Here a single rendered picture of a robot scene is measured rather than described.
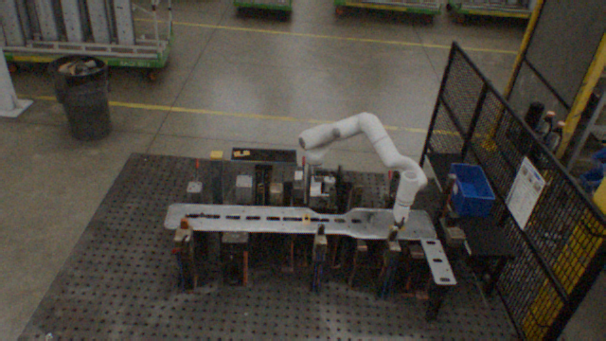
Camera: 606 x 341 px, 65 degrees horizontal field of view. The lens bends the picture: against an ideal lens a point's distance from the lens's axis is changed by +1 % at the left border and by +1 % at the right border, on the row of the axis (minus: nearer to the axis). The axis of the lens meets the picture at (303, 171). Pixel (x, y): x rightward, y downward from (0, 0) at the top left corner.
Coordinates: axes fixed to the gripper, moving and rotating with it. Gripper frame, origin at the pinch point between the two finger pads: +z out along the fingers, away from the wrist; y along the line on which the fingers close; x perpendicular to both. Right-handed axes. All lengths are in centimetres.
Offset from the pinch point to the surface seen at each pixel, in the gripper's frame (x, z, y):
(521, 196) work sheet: 54, -24, 4
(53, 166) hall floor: -259, 103, -180
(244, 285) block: -77, 30, 16
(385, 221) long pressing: -4.8, 2.8, -5.5
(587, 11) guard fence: 163, -66, -166
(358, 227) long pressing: -20.1, 2.8, 0.3
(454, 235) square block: 25.8, -3.0, 10.0
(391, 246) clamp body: -7.2, -1.7, 17.7
